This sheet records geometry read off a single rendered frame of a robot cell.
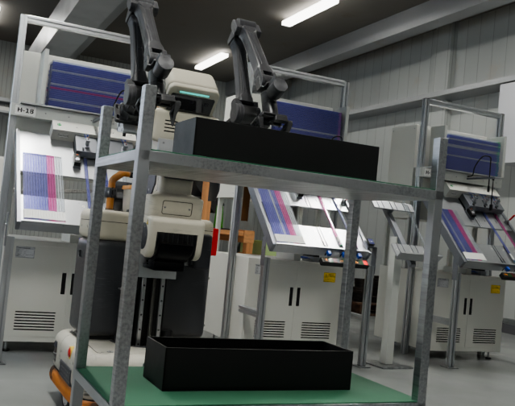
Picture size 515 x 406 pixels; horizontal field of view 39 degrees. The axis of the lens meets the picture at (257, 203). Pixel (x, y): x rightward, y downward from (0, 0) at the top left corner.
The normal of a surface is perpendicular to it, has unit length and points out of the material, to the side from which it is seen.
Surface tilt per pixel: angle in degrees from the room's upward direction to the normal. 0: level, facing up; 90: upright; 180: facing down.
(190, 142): 90
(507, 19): 90
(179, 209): 98
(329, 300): 90
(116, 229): 90
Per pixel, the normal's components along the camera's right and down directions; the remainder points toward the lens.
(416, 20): -0.91, -0.11
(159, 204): 0.40, 0.14
